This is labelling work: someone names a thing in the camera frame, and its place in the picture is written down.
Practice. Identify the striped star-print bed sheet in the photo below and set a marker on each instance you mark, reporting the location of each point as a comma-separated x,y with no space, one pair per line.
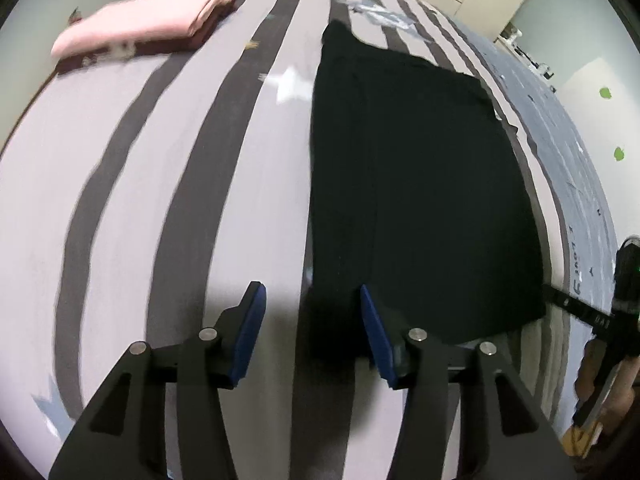
150,185

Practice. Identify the black t-shirt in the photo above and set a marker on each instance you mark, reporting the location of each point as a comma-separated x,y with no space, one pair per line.
425,200

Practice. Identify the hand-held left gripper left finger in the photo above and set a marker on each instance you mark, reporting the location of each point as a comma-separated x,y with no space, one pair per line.
247,330

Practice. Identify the wooden bed frame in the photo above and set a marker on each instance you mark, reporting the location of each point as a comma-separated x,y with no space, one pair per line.
27,107

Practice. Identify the maroon folded garment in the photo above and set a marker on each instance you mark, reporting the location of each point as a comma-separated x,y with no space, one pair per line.
150,50

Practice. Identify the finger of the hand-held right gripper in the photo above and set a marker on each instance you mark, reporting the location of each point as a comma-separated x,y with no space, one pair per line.
575,306

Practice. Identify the cluttered white desk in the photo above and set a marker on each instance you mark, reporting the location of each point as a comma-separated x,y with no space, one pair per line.
525,55

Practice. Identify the person's right hand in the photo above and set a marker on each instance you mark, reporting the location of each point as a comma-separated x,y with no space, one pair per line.
590,365

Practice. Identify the green wall sticker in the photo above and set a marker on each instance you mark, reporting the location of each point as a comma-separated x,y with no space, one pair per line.
619,154
606,92

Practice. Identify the light blue quilt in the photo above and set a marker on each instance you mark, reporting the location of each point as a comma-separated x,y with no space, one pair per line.
575,185

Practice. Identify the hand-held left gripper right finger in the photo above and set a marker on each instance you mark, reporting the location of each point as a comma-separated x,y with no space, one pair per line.
375,335

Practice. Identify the pink folded garment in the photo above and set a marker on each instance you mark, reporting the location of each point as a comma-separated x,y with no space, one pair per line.
140,20

